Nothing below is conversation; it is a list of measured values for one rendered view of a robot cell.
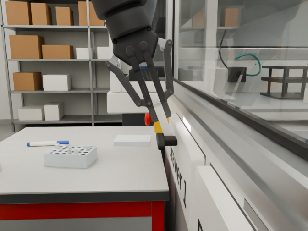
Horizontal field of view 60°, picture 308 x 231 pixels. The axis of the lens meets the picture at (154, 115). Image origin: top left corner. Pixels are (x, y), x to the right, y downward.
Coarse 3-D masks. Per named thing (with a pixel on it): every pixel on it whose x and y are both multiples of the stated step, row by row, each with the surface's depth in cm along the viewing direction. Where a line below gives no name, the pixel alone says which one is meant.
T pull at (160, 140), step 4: (156, 136) 50; (160, 136) 49; (164, 136) 49; (168, 136) 49; (172, 136) 49; (156, 140) 50; (160, 140) 46; (164, 140) 47; (168, 140) 47; (172, 140) 47; (176, 140) 47; (160, 144) 45; (164, 144) 45; (168, 144) 47; (172, 144) 47; (176, 144) 47; (160, 148) 45; (164, 148) 45
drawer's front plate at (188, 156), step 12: (180, 120) 55; (180, 132) 45; (180, 144) 44; (192, 144) 39; (180, 156) 44; (192, 156) 34; (180, 168) 44; (192, 168) 34; (192, 180) 34; (180, 192) 44; (192, 192) 35; (192, 204) 35; (192, 216) 35; (192, 228) 36
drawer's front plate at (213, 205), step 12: (204, 168) 30; (204, 180) 27; (216, 180) 27; (204, 192) 27; (216, 192) 24; (228, 192) 25; (204, 204) 27; (216, 204) 23; (228, 204) 22; (204, 216) 27; (216, 216) 22; (228, 216) 21; (240, 216) 21; (204, 228) 27; (216, 228) 22; (228, 228) 19; (240, 228) 19; (252, 228) 19
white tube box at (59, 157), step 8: (64, 144) 81; (48, 152) 75; (56, 152) 75; (64, 152) 75; (72, 152) 77; (80, 152) 76; (88, 152) 75; (96, 152) 80; (48, 160) 74; (56, 160) 74; (64, 160) 73; (72, 160) 73; (80, 160) 72; (88, 160) 74
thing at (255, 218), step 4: (244, 200) 21; (244, 204) 21; (248, 204) 20; (244, 208) 21; (248, 208) 20; (252, 208) 19; (248, 212) 20; (252, 212) 19; (252, 216) 19; (256, 216) 19; (252, 220) 19; (256, 220) 19; (260, 220) 18; (256, 224) 19; (260, 224) 18; (260, 228) 18; (264, 228) 17
